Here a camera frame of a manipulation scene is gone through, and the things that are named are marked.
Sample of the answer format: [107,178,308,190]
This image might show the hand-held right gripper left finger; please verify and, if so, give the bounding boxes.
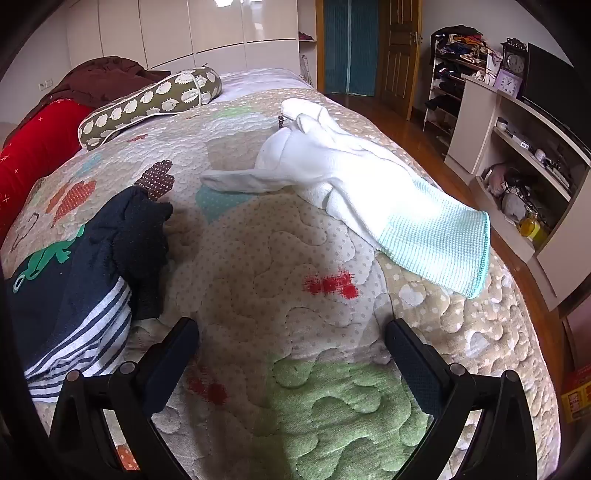
[48,317,200,480]

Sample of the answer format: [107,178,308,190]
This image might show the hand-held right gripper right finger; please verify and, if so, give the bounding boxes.
[385,318,539,480]

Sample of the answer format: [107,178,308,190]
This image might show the navy garment with striped lining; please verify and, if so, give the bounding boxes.
[7,187,174,407]

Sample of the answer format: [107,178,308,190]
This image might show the white pants with mint cuff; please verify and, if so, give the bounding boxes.
[201,98,491,300]

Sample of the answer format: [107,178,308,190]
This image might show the quilted patchwork bedspread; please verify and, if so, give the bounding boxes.
[0,69,561,480]

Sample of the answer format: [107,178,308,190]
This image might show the yellow cardboard box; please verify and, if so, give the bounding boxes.
[561,364,591,423]

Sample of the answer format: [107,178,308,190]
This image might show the yellow bottle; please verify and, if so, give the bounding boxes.
[519,215,550,246]

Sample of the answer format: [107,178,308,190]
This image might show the white round device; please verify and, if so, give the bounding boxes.
[501,191,527,223]

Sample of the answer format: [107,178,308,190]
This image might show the white media cabinet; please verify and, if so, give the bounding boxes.
[445,76,591,312]

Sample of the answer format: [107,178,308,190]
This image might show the red blanket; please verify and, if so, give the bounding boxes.
[0,99,95,241]

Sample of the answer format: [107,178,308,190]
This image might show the olive patterned bolster pillow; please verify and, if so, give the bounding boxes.
[78,68,223,151]

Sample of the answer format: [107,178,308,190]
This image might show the shoe rack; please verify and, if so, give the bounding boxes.
[424,28,502,153]

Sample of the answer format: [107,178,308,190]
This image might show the brown garment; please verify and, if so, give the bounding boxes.
[39,56,171,109]

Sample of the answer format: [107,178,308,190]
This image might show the purple square clock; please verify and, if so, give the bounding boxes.
[493,69,523,97]

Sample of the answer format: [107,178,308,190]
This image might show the black television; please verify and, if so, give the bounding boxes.
[522,42,591,139]

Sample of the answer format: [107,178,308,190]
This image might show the wooden door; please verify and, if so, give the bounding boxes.
[376,0,423,121]

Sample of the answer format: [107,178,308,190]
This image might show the brown mantel clock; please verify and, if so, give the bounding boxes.
[501,38,528,77]

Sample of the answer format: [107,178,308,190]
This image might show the teal fabric closet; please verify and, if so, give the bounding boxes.
[323,0,380,97]

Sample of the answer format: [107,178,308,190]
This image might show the pile of clothes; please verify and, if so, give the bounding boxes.
[431,25,491,57]

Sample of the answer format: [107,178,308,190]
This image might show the glossy white wardrobe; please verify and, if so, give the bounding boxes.
[67,0,319,88]

